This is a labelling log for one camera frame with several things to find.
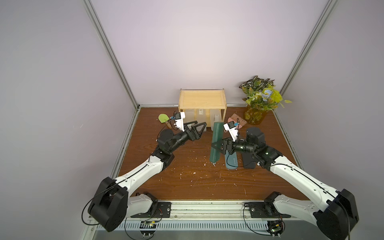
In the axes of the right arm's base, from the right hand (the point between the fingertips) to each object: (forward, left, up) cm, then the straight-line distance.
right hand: (215, 141), depth 70 cm
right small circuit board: (-31, -29, -27) cm, 51 cm away
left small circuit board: (-33, +33, -28) cm, 55 cm away
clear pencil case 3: (+33, -2, -21) cm, 39 cm away
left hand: (+6, +6, +6) cm, 10 cm away
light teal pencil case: (+1, -11, -25) cm, 27 cm away
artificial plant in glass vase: (+36, -32, -4) cm, 48 cm away
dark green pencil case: (0, -1, +4) cm, 5 cm away
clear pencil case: (+40, +18, -28) cm, 52 cm away
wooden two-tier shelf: (+29, +5, -5) cm, 30 cm away
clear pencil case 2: (+34, +8, -23) cm, 42 cm away
